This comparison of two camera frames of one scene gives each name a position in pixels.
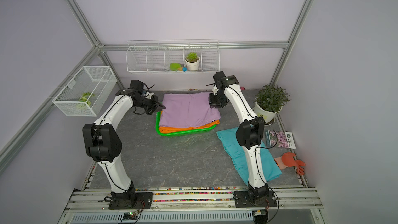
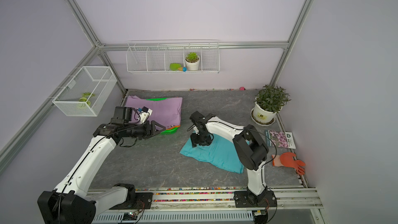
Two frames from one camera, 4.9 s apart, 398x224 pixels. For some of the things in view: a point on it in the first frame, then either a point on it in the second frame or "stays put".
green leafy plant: x=272 y=98 stays put
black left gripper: x=156 y=106 -> x=152 y=132
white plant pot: x=268 y=116 stays put
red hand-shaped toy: x=287 y=160 stays put
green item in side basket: x=85 y=96 stays put
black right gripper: x=214 y=103 -> x=194 y=139
